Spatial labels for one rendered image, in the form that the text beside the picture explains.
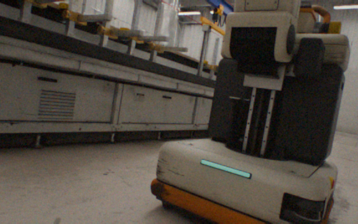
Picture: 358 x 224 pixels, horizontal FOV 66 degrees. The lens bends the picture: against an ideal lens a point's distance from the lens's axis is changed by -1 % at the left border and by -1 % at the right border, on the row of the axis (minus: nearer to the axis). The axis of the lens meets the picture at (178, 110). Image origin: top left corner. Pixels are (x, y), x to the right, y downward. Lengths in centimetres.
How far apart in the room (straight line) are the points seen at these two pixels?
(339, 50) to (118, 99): 161
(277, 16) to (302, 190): 55
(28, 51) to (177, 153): 96
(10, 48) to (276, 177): 132
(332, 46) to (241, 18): 40
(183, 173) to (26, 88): 117
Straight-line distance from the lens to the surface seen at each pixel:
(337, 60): 124
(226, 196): 99
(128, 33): 177
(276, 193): 93
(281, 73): 117
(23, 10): 160
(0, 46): 157
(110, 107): 228
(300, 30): 134
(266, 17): 102
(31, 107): 191
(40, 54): 165
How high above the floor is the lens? 47
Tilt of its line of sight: 3 degrees down
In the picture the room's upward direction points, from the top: 9 degrees clockwise
